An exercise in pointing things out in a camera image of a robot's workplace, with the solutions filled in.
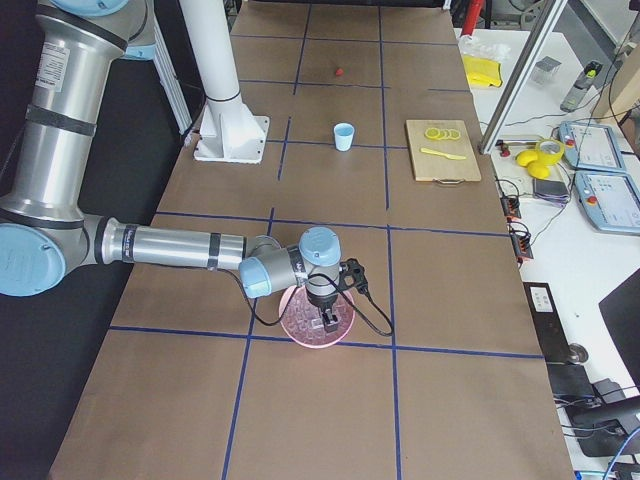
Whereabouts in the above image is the yellow plastic knife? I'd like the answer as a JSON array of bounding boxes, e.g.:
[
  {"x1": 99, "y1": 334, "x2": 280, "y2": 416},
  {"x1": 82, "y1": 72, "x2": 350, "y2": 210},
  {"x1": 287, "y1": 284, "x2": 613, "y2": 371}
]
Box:
[{"x1": 420, "y1": 147, "x2": 467, "y2": 161}]

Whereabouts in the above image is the yellow tape roll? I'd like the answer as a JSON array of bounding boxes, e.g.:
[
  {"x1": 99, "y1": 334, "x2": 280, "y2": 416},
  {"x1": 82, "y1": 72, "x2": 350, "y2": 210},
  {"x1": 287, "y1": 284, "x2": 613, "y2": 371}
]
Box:
[{"x1": 535, "y1": 139, "x2": 565, "y2": 166}]

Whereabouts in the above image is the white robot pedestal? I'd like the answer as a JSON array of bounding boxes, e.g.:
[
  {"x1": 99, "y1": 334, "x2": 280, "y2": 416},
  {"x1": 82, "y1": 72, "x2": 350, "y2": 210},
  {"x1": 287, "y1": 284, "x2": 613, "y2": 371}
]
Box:
[{"x1": 180, "y1": 0, "x2": 270, "y2": 164}]

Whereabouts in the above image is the clear plastic wrap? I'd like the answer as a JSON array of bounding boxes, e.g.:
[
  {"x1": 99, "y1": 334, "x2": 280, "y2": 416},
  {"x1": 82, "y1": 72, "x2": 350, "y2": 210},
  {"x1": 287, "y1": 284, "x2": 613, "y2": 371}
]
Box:
[{"x1": 458, "y1": 35, "x2": 510, "y2": 62}]

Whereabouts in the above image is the teach pendant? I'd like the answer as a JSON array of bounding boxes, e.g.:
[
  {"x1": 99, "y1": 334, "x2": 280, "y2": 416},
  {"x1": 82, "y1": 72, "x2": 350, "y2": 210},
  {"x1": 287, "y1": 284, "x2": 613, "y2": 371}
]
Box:
[
  {"x1": 558, "y1": 121, "x2": 626, "y2": 173},
  {"x1": 574, "y1": 170, "x2": 639, "y2": 235}
]

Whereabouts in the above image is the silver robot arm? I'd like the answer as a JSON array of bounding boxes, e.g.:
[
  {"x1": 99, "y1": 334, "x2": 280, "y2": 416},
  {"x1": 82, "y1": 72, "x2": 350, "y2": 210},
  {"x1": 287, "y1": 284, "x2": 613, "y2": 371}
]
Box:
[{"x1": 1, "y1": 1, "x2": 345, "y2": 333}]

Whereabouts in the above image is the wooden cutting board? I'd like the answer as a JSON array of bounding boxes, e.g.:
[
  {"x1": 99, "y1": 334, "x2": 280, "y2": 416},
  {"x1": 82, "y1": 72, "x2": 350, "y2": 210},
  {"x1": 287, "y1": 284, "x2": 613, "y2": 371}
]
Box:
[{"x1": 405, "y1": 119, "x2": 481, "y2": 184}]

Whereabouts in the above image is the aluminium frame post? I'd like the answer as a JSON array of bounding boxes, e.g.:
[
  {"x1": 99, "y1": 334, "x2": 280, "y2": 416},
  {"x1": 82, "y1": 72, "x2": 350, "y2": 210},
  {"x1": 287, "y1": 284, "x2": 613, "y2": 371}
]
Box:
[{"x1": 478, "y1": 0, "x2": 568, "y2": 155}]

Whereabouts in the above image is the yellow cloth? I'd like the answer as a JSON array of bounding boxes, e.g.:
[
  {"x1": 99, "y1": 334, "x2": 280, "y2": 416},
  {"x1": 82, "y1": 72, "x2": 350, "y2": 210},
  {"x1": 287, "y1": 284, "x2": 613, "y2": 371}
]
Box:
[{"x1": 462, "y1": 55, "x2": 503, "y2": 88}]

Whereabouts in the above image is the pink bowl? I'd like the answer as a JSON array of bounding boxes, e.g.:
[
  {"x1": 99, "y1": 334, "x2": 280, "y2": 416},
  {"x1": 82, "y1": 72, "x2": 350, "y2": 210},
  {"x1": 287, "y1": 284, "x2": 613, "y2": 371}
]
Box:
[{"x1": 278, "y1": 286, "x2": 355, "y2": 349}]

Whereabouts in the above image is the light blue cup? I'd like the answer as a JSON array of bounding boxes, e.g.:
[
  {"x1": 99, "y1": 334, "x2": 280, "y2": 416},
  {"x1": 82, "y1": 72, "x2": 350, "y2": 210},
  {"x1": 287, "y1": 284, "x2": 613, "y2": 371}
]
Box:
[{"x1": 333, "y1": 122, "x2": 355, "y2": 152}]

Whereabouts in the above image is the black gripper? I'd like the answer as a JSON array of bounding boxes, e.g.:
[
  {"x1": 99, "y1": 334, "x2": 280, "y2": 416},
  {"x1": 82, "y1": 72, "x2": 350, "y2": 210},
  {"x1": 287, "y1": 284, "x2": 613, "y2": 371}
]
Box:
[{"x1": 305, "y1": 282, "x2": 338, "y2": 334}]

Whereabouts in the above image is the lower teach pendant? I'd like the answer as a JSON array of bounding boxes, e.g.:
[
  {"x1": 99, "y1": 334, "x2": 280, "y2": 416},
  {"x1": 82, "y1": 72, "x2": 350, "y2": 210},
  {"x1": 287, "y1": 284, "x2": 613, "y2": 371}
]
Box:
[{"x1": 574, "y1": 170, "x2": 639, "y2": 235}]

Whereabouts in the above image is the dark phone stack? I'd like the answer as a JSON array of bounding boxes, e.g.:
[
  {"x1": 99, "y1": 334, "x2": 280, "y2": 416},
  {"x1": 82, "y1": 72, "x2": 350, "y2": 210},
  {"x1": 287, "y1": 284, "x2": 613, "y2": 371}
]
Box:
[{"x1": 532, "y1": 178, "x2": 570, "y2": 205}]

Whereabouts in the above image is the lemon slices row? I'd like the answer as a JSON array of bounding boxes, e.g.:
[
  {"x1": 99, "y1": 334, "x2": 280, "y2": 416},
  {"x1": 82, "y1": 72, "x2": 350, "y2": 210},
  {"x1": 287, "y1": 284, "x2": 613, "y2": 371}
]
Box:
[{"x1": 424, "y1": 127, "x2": 461, "y2": 141}]

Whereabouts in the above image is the upper teach pendant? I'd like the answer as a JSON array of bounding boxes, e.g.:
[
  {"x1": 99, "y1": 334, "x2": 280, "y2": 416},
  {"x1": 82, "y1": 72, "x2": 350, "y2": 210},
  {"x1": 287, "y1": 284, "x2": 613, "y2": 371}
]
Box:
[{"x1": 558, "y1": 121, "x2": 626, "y2": 173}]

